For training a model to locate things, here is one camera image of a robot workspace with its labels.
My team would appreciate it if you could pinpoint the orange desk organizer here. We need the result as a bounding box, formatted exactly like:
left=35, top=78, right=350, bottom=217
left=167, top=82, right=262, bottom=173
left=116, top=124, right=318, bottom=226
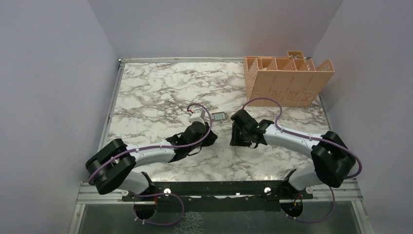
left=244, top=51, right=335, bottom=107

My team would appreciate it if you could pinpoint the grey teal staple box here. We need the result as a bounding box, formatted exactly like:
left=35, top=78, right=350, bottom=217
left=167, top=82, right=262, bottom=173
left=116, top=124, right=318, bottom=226
left=211, top=112, right=226, bottom=121

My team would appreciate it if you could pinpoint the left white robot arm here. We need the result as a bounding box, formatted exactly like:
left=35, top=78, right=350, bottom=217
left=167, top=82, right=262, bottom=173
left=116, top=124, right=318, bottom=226
left=85, top=121, right=218, bottom=200

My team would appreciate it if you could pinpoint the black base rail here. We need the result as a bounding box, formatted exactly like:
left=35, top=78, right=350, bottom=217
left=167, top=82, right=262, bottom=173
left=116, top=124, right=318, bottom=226
left=122, top=180, right=313, bottom=213

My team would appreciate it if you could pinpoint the aluminium table frame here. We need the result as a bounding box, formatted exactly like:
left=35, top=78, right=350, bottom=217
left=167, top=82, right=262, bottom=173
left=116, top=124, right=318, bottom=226
left=69, top=58, right=372, bottom=234

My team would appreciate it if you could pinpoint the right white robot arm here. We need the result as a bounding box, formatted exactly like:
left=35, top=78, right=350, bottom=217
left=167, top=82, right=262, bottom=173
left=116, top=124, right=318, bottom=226
left=230, top=110, right=356, bottom=198

